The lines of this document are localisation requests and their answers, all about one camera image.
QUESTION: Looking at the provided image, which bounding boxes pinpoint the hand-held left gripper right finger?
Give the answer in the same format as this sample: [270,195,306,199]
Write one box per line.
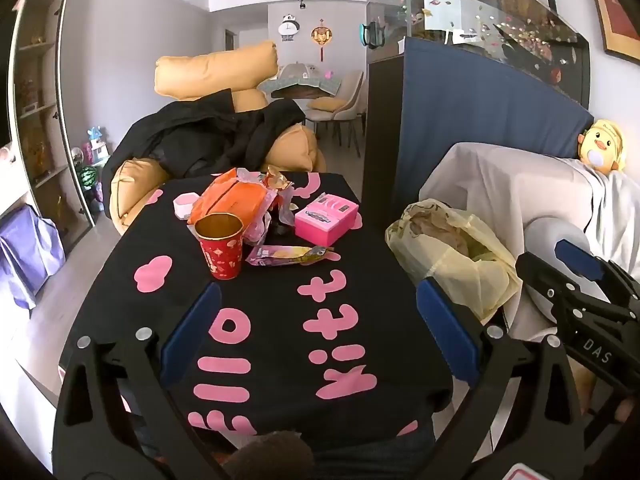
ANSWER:
[416,277,586,480]

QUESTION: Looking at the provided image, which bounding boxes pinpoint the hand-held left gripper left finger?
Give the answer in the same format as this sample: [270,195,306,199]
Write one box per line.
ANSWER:
[52,280,223,480]

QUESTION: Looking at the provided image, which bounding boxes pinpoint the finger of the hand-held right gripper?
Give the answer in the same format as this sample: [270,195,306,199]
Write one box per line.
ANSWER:
[555,239,640,307]
[516,251,640,329]

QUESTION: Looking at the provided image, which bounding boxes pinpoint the person's right hand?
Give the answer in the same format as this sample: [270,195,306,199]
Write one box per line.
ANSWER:
[569,362,635,423]

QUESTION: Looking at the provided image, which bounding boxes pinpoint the red paper cup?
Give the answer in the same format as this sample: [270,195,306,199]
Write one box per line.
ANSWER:
[194,213,246,281]

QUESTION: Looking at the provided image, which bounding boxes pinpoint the black pink-printed tablecloth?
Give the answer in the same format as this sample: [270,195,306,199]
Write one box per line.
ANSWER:
[57,172,453,456]

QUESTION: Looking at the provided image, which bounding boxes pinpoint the white sheet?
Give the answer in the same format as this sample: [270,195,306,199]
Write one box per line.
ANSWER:
[419,142,640,346]

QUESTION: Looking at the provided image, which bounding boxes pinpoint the pink yellow snack wrapper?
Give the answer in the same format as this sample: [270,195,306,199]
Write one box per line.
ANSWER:
[245,244,342,267]

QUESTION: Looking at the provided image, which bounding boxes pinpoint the yellow duck plush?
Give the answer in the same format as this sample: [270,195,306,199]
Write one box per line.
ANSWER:
[577,119,628,176]

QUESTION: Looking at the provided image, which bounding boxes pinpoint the small pink hexagonal box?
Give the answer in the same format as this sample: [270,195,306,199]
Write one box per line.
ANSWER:
[173,192,203,221]

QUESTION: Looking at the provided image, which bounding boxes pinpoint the orange plastic packet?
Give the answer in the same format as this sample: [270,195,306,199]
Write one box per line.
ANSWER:
[187,169,273,228]

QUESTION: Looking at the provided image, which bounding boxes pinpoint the crumpled translucent wrapper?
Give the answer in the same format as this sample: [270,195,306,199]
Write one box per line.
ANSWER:
[242,187,301,248]

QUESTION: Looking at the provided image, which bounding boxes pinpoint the pink rectangular box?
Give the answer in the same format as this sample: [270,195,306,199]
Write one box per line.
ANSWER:
[294,194,361,247]

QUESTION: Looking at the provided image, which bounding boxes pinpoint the brown fuzzy object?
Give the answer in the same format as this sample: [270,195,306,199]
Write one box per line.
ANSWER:
[227,430,316,480]

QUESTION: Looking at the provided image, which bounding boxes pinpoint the gold foil wrapper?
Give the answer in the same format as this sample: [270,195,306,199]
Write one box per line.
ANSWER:
[260,165,293,193]

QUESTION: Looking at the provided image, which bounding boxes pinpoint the blue cloth cover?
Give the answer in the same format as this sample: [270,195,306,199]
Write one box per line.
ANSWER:
[395,36,596,211]

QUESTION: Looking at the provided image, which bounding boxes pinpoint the watermelon ball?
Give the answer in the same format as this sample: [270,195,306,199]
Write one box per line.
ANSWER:
[80,165,103,192]

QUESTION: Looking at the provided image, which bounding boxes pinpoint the purple bag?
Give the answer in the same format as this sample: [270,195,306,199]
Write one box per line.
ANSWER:
[0,205,66,311]

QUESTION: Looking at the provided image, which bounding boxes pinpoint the black jacket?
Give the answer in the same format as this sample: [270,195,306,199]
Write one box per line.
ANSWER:
[102,88,307,221]

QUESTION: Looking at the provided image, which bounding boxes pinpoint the toy castle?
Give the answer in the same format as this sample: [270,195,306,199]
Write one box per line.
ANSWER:
[82,125,111,163]

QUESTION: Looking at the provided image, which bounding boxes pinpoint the beige dining chair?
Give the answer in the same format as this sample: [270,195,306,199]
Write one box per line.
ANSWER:
[332,70,365,156]
[305,95,346,136]

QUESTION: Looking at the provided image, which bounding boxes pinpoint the yellow beanbag sofa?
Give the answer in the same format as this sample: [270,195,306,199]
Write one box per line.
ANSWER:
[109,40,328,236]

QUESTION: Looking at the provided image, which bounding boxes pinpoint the glass-door display cabinet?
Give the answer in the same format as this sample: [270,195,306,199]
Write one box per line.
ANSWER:
[7,0,96,241]

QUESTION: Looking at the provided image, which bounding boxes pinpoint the covered dining table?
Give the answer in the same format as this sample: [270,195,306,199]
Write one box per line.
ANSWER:
[257,64,346,101]

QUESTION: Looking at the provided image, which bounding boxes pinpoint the teal aquarium device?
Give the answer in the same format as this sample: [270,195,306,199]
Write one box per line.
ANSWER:
[362,22,385,50]

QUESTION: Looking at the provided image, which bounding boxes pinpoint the framed wall picture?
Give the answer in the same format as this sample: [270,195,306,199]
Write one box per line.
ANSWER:
[582,0,640,66]

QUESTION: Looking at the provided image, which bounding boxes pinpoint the panda wall clock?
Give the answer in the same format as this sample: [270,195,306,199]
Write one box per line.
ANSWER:
[278,14,301,42]

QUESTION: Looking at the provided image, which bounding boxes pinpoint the red knot wall ornament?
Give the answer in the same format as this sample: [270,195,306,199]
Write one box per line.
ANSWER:
[310,19,335,63]

